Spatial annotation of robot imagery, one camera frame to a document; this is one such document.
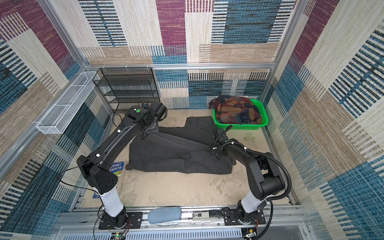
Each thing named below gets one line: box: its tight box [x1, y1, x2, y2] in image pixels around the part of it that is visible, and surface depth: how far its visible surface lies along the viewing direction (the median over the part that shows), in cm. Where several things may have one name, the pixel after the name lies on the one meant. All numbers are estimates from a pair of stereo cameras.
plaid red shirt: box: [209, 95, 263, 124], surface depth 107 cm
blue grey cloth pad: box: [148, 206, 182, 224], surface depth 74 cm
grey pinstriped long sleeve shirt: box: [126, 116, 237, 175], surface depth 93 cm
